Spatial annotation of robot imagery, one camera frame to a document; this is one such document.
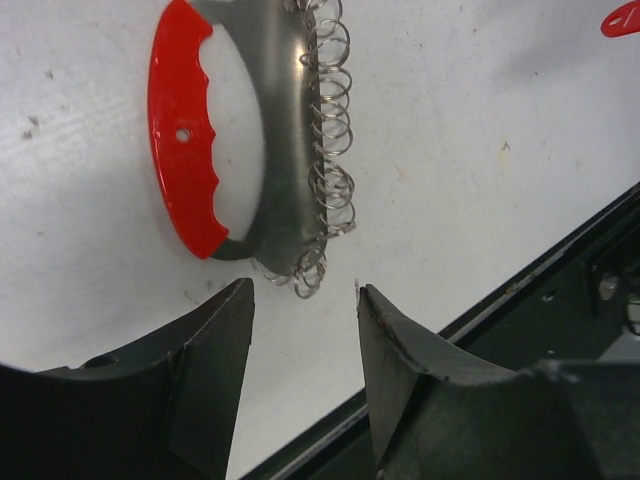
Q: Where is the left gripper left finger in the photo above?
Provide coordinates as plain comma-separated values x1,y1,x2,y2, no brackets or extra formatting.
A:
1,278,255,479

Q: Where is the metal chain keyring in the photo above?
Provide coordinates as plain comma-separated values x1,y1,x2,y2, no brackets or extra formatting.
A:
193,1,356,299

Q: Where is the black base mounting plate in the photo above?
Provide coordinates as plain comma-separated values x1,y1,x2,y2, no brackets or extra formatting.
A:
250,189,639,479

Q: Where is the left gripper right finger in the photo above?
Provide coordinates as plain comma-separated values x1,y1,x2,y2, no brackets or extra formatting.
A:
358,286,639,479

